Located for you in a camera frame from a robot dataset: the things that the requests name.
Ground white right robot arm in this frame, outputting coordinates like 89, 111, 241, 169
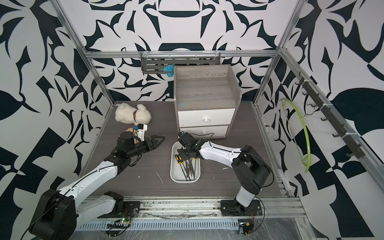
178, 132, 272, 208

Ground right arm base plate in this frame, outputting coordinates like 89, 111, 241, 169
220, 200, 263, 217

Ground white plush dog toy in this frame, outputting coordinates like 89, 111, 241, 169
115, 103, 152, 126

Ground grey hook rail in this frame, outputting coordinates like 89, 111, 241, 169
296, 72, 366, 159

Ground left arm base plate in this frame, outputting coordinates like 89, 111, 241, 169
99, 201, 141, 219

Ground grey wooden drawer cabinet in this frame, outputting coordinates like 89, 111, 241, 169
174, 65, 242, 139

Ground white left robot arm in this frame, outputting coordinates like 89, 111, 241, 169
27, 132, 166, 240

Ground teal cloth ball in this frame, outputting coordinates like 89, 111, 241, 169
163, 65, 174, 77

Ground green hoop hanger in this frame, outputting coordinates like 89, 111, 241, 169
280, 98, 312, 174

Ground right controller board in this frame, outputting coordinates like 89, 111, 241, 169
238, 222, 254, 236

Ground grey wall shelf rack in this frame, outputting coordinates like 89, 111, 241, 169
140, 51, 221, 74

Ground yellow tissue pack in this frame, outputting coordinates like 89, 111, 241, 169
126, 127, 141, 144

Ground white storage tray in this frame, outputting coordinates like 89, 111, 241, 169
170, 142, 201, 184

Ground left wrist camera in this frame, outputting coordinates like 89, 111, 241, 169
134, 124, 148, 141

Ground left controller board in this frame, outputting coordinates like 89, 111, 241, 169
106, 218, 131, 230

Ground controller board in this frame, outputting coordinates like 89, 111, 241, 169
106, 218, 131, 230
238, 222, 254, 236

